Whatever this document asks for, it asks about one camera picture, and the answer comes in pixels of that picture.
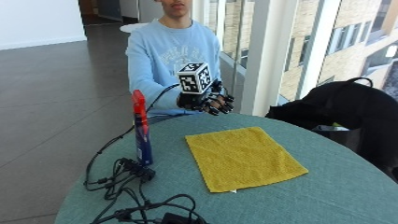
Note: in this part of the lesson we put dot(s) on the white marker cube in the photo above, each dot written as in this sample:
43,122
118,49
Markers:
195,77

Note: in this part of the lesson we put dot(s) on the yellow cloth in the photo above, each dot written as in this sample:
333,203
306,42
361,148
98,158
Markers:
243,158

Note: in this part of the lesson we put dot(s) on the the person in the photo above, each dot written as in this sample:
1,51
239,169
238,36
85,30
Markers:
166,56

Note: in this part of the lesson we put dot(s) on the blue spray bottle red cap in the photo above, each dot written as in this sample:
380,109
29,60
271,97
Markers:
142,130

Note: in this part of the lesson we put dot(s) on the black backpack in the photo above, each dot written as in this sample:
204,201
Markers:
344,115

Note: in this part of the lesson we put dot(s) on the white round table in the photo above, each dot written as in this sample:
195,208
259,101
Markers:
132,27

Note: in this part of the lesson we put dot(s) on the black power adapter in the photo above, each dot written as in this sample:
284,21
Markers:
176,218

